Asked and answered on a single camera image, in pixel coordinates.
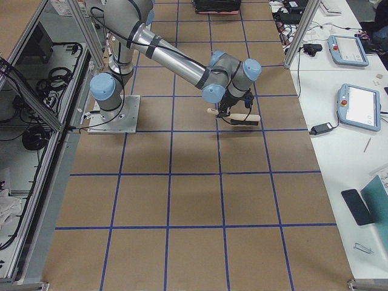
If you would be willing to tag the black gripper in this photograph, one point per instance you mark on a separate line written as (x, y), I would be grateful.
(227, 105)

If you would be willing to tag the white hand brush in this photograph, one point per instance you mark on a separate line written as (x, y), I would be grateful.
(238, 118)

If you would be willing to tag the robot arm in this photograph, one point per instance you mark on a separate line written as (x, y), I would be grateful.
(225, 81)

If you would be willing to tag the black bag lined bin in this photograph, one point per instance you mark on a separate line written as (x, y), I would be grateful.
(217, 6)

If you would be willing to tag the black power brick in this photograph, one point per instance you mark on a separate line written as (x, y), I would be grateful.
(321, 129)

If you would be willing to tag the black webcam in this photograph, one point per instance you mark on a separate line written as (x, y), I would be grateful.
(312, 49)

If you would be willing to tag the near teach pendant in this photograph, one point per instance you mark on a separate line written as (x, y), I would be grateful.
(359, 107)

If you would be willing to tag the teach pendant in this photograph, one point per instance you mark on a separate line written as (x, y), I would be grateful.
(359, 107)
(347, 50)

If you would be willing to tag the far teach pendant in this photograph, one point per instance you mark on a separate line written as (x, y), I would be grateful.
(347, 50)

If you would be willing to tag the metal pen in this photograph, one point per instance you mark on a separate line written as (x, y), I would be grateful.
(367, 145)

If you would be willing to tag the black smartphone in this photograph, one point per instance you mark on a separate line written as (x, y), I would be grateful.
(357, 207)

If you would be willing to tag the teal folder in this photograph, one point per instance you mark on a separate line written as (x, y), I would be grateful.
(374, 195)

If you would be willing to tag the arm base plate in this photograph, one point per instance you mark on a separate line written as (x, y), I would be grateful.
(122, 120)

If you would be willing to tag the aluminium frame post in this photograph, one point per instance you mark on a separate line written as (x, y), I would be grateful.
(304, 24)

